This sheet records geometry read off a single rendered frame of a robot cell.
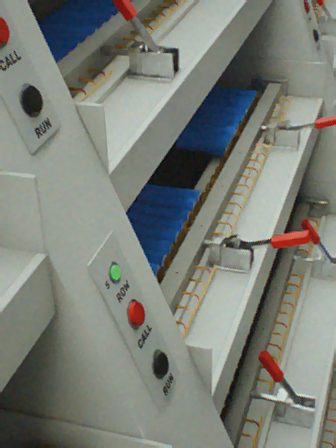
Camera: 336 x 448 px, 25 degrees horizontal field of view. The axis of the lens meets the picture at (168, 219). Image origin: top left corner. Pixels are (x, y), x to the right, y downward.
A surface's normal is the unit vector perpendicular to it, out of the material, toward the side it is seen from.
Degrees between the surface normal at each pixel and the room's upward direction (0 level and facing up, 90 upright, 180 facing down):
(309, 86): 90
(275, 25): 90
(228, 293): 21
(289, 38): 90
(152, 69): 90
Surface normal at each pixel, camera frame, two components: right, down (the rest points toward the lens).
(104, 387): -0.30, 0.51
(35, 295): 0.95, 0.14
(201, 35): -0.04, -0.85
